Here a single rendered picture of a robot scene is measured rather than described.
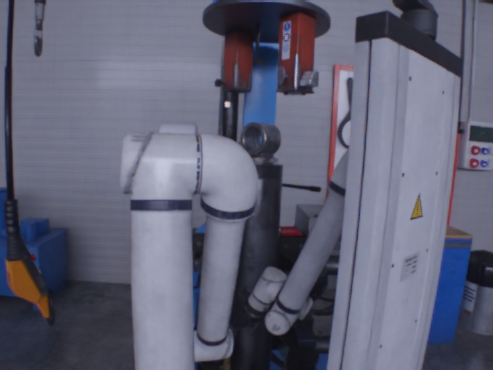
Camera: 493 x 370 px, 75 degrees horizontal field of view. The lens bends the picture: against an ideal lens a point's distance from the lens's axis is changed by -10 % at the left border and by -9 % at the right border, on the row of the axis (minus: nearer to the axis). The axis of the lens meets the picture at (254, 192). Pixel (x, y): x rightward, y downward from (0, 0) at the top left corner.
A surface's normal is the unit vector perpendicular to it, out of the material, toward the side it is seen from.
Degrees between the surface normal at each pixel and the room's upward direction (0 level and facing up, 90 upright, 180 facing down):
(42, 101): 90
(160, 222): 80
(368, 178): 90
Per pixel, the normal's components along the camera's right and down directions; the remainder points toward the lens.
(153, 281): 0.00, -0.03
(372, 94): -0.76, 0.06
